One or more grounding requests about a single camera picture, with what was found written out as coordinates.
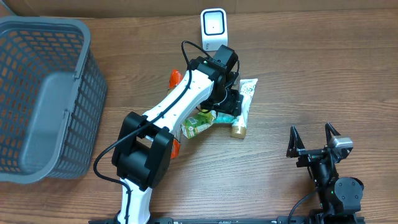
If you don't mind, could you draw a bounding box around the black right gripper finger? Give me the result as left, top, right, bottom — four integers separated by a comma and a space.
286, 126, 305, 157
325, 122, 340, 145

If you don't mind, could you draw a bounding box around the mint green tissue pack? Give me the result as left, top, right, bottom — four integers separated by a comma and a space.
214, 113, 236, 124

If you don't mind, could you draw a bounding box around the white tube gold cap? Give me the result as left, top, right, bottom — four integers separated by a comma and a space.
231, 78, 258, 139

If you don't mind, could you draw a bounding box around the green drink carton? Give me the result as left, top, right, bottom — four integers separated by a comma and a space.
181, 111, 216, 139

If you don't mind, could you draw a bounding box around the orange spaghetti packet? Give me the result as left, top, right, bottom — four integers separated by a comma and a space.
167, 70, 183, 159

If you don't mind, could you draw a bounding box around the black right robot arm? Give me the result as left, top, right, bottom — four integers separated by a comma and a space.
286, 123, 364, 223

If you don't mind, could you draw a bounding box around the white barcode scanner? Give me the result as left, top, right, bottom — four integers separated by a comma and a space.
200, 8, 228, 52

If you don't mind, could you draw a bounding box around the grey plastic shopping basket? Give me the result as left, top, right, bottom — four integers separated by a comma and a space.
1, 16, 108, 184

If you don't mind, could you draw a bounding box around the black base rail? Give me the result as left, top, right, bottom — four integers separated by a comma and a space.
88, 216, 366, 224

